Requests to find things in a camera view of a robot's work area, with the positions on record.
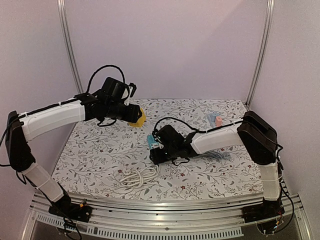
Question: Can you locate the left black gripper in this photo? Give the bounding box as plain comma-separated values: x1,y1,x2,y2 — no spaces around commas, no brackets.
105,101,142,123

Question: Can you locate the yellow cube socket adapter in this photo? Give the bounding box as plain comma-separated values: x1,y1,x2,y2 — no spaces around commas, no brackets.
128,108,146,128

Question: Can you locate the white cord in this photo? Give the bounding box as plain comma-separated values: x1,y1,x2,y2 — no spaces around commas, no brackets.
117,163,162,188

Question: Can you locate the grey-blue cord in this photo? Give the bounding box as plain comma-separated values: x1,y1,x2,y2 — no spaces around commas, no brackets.
199,149,232,161

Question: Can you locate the grey-blue power strip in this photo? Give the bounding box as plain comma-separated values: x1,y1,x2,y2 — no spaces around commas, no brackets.
207,113,223,128

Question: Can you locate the light blue plug adapter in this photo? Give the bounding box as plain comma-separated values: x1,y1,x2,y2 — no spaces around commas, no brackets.
208,113,219,126

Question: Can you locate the pink plug adapter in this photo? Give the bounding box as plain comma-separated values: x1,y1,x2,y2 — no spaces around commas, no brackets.
215,116,223,127

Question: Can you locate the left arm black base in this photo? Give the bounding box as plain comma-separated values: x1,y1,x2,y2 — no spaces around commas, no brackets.
48,195,93,223

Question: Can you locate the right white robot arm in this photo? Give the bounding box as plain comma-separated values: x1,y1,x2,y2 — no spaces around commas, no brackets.
149,111,282,218

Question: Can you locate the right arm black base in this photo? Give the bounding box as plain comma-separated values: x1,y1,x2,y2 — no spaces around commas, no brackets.
241,195,285,235

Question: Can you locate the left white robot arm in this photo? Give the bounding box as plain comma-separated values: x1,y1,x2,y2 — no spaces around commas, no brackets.
2,77,144,217

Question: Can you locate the floral table cloth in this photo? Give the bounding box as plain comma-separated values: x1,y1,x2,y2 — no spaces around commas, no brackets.
52,99,264,202

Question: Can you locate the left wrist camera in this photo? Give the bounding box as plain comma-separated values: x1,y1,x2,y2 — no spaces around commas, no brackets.
123,82,137,106

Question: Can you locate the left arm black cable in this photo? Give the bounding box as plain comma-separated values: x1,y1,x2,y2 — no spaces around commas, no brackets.
87,64,127,95

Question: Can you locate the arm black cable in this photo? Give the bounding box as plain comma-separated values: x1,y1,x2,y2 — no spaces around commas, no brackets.
87,64,127,95
152,116,245,135

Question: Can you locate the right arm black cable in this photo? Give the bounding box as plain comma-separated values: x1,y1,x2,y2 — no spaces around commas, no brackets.
152,116,245,135

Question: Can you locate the aluminium front rail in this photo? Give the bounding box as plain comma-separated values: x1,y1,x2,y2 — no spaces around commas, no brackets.
19,192,313,240

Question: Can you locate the left aluminium corner post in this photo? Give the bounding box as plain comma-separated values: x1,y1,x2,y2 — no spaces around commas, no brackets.
56,0,84,94

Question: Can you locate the aluminium corner post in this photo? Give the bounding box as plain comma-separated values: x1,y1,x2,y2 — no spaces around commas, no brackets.
56,0,84,94
245,0,275,109

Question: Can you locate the right aluminium corner post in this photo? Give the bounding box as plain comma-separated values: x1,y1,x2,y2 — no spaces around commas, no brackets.
245,0,275,109

